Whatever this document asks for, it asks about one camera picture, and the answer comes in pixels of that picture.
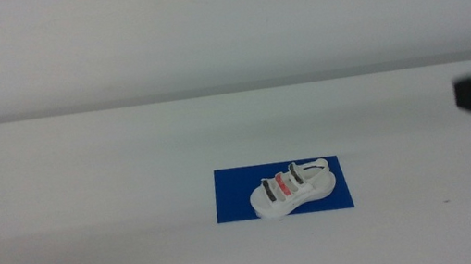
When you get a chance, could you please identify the white sandal with coloured straps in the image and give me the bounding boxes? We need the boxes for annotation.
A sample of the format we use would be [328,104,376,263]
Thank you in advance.
[244,155,341,222]

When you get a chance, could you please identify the blue rectangular mat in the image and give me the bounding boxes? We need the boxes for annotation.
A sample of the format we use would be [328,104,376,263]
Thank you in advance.
[208,149,356,229]

